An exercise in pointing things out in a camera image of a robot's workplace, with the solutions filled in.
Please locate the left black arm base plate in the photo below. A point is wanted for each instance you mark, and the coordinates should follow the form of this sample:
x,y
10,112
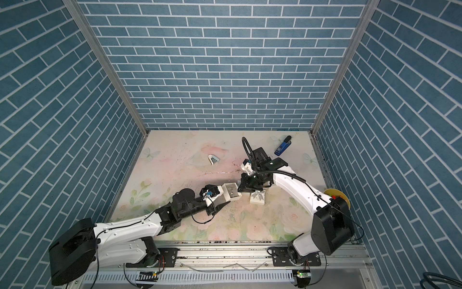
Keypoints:
x,y
165,258

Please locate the black cable bundle corner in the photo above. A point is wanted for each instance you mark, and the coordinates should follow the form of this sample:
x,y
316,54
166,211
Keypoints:
x,y
435,279

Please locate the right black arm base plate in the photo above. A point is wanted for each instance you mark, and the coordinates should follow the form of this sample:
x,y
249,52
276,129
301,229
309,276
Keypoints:
x,y
285,256

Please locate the white bow gift box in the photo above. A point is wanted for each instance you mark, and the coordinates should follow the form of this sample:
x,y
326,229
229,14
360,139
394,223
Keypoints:
x,y
257,197

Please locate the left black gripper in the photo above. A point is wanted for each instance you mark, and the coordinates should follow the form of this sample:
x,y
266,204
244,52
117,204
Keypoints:
x,y
210,211

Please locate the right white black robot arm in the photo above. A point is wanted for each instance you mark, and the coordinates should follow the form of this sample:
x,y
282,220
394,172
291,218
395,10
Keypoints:
x,y
332,225

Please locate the blue black stapler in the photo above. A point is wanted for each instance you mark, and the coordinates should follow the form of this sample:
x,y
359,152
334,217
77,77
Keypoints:
x,y
283,146

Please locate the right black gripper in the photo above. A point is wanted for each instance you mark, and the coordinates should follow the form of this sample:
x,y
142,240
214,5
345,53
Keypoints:
x,y
245,185

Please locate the yellow pen cup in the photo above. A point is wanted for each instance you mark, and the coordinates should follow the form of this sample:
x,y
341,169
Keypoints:
x,y
334,193

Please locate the aluminium front rail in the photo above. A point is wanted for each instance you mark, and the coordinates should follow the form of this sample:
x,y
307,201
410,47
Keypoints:
x,y
210,263

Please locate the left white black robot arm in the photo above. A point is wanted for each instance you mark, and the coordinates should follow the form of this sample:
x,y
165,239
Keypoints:
x,y
87,244

